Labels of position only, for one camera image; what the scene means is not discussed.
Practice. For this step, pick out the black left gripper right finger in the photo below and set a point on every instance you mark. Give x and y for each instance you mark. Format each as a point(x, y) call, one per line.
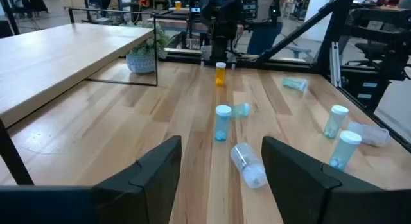
point(298, 185)

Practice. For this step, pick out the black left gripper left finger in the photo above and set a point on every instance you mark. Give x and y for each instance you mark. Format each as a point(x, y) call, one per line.
point(151, 185)

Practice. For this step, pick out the clear pill bottle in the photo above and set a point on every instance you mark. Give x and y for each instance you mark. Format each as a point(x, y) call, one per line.
point(369, 134)
point(248, 166)

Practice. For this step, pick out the blue pill bottle white cap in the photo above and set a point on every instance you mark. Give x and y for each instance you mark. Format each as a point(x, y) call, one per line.
point(343, 151)
point(222, 124)

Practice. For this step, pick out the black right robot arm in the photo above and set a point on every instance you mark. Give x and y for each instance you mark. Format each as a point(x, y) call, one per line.
point(221, 28)

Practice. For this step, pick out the black control box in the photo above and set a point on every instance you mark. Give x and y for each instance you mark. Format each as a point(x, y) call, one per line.
point(366, 95)

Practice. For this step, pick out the green potted succulent plant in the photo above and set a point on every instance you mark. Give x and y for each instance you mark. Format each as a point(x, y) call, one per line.
point(141, 62)

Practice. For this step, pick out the silver aluminium extrusion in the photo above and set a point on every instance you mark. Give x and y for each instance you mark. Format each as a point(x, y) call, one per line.
point(335, 63)

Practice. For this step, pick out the orange pill bottle white cap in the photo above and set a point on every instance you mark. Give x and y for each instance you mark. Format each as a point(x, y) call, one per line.
point(220, 74)

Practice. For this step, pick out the person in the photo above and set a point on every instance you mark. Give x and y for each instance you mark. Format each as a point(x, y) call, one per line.
point(263, 38)

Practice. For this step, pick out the wooden background bench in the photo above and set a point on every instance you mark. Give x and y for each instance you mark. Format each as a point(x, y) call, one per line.
point(173, 23)

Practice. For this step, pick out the orange background cup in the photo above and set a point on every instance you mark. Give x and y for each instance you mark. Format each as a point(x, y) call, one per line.
point(177, 5)

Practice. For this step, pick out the white standoff post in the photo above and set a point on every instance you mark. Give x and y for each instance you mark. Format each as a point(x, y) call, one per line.
point(203, 61)
point(233, 65)

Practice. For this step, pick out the wooden shelf black metal frame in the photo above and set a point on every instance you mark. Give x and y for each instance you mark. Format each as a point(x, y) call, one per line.
point(64, 57)

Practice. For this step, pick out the black aluminium table frame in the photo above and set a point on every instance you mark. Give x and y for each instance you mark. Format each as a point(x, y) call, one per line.
point(334, 31)

